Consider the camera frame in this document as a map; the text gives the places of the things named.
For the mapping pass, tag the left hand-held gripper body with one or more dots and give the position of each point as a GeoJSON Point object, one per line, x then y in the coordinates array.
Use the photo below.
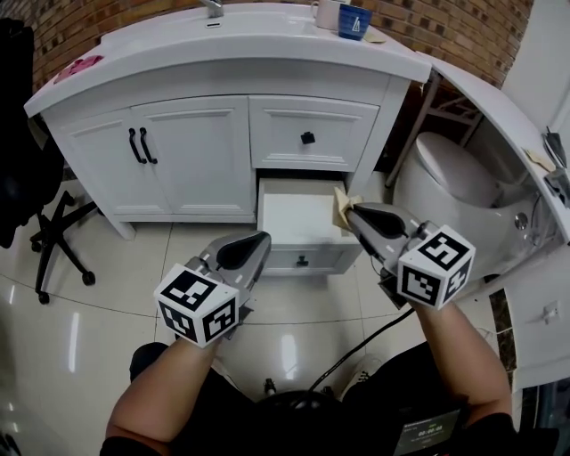
{"type": "Point", "coordinates": [196, 303]}

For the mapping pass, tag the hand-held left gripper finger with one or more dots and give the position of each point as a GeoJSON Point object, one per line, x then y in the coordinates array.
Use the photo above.
{"type": "Point", "coordinates": [254, 265]}
{"type": "Point", "coordinates": [218, 249]}

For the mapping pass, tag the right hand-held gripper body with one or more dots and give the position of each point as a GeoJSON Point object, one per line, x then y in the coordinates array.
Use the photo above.
{"type": "Point", "coordinates": [436, 271]}

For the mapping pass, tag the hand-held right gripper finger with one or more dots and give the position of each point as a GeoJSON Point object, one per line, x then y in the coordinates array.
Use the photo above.
{"type": "Point", "coordinates": [378, 242]}
{"type": "Point", "coordinates": [396, 213]}

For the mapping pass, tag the beige cloth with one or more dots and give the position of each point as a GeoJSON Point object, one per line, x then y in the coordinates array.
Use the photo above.
{"type": "Point", "coordinates": [342, 214]}

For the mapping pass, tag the short white drawer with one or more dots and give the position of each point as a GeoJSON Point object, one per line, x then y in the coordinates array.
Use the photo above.
{"type": "Point", "coordinates": [294, 214]}

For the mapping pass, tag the person's left forearm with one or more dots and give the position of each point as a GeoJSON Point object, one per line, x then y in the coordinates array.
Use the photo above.
{"type": "Point", "coordinates": [160, 383]}

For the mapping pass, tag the person's right forearm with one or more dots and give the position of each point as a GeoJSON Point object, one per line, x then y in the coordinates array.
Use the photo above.
{"type": "Point", "coordinates": [463, 356]}

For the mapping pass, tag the black square drawer knob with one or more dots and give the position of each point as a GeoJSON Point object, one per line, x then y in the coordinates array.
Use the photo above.
{"type": "Point", "coordinates": [303, 261]}
{"type": "Point", "coordinates": [307, 137]}

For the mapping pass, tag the tall white drawer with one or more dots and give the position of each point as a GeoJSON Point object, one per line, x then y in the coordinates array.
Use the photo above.
{"type": "Point", "coordinates": [276, 133]}

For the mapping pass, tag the white toilet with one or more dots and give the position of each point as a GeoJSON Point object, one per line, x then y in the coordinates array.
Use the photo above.
{"type": "Point", "coordinates": [445, 191]}

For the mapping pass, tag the white cabinet door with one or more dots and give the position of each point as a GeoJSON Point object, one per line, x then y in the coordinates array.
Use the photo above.
{"type": "Point", "coordinates": [107, 165]}
{"type": "Point", "coordinates": [200, 160]}

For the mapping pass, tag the person's black shorts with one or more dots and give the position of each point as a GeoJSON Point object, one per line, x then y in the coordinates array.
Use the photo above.
{"type": "Point", "coordinates": [222, 418]}

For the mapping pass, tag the person's white shoe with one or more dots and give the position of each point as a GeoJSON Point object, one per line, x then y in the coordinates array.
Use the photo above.
{"type": "Point", "coordinates": [360, 376]}

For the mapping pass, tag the grey tool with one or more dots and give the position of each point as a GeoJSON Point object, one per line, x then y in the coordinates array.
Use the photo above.
{"type": "Point", "coordinates": [560, 184]}

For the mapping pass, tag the beige paper piece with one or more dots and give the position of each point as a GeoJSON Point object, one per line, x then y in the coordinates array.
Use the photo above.
{"type": "Point", "coordinates": [539, 159]}

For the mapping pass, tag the chest screen device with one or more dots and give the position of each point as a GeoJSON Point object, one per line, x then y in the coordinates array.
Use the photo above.
{"type": "Point", "coordinates": [427, 434]}

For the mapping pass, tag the black tool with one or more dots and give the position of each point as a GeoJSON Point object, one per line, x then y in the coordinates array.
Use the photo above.
{"type": "Point", "coordinates": [554, 144]}

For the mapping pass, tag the beige paper scrap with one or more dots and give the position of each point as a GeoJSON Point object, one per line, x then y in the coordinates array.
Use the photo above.
{"type": "Point", "coordinates": [375, 37]}

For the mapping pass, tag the white vanity cabinet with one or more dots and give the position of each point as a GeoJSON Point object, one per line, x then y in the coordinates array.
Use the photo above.
{"type": "Point", "coordinates": [231, 58]}

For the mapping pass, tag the blue cup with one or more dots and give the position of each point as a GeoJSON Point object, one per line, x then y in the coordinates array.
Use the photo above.
{"type": "Point", "coordinates": [354, 22]}

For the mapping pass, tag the white mug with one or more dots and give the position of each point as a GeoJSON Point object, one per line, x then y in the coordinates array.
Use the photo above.
{"type": "Point", "coordinates": [326, 14]}

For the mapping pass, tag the black office chair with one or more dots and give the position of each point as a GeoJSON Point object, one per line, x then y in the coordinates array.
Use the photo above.
{"type": "Point", "coordinates": [26, 156]}

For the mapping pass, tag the pink cloth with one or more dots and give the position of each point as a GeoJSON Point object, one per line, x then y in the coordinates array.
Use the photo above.
{"type": "Point", "coordinates": [78, 69]}

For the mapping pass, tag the chrome faucet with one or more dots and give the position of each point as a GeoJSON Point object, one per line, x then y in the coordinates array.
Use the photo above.
{"type": "Point", "coordinates": [213, 8]}

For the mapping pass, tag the white wall outlet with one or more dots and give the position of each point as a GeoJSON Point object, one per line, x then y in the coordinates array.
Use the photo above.
{"type": "Point", "coordinates": [550, 311]}

